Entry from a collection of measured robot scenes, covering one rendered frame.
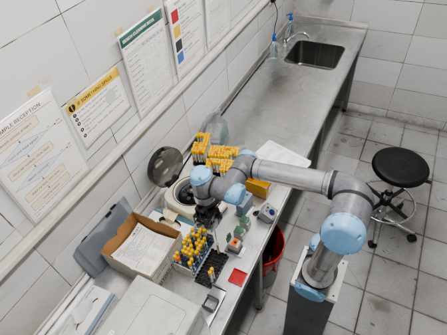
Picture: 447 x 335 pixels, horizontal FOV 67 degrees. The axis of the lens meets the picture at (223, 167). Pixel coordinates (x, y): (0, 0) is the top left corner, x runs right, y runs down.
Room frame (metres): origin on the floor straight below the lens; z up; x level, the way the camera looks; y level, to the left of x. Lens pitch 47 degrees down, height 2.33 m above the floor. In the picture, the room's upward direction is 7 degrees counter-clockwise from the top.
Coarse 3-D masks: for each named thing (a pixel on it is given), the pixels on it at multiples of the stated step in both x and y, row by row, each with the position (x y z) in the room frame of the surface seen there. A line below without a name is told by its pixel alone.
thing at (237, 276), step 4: (232, 272) 0.70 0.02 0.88; (236, 272) 0.70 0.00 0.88; (240, 272) 0.70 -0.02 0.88; (244, 272) 0.70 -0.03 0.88; (232, 276) 0.69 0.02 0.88; (236, 276) 0.69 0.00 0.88; (240, 276) 0.68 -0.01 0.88; (244, 276) 0.68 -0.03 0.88; (228, 280) 0.67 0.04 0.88; (232, 280) 0.67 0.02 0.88; (236, 280) 0.66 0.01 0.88; (240, 280) 0.66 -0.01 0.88; (244, 280) 0.66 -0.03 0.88; (236, 284) 0.65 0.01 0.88; (240, 284) 0.64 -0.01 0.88
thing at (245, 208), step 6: (246, 192) 1.08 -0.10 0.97; (246, 198) 1.04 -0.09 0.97; (252, 198) 1.06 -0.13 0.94; (240, 204) 1.01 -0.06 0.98; (246, 204) 1.01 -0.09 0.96; (252, 204) 1.06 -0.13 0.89; (240, 210) 0.99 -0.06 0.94; (246, 210) 1.01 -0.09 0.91; (252, 210) 1.03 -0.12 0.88; (240, 216) 1.00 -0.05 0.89
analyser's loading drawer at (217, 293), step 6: (216, 288) 0.62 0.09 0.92; (222, 288) 0.61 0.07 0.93; (210, 294) 0.60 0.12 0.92; (216, 294) 0.60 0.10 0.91; (222, 294) 0.59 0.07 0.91; (210, 300) 0.57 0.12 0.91; (216, 300) 0.57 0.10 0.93; (204, 306) 0.54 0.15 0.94; (210, 306) 0.55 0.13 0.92; (216, 306) 0.54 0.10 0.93; (204, 312) 0.53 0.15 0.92; (210, 312) 0.53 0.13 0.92; (210, 318) 0.50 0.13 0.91
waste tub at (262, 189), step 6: (252, 180) 1.23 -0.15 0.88; (258, 180) 1.22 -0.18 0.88; (246, 186) 1.15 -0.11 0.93; (252, 186) 1.13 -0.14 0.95; (258, 186) 1.11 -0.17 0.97; (264, 186) 1.18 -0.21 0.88; (270, 186) 1.12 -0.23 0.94; (252, 192) 1.13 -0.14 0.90; (258, 192) 1.11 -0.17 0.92; (264, 192) 1.09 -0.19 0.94; (270, 192) 1.13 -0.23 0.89; (264, 198) 1.09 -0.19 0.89
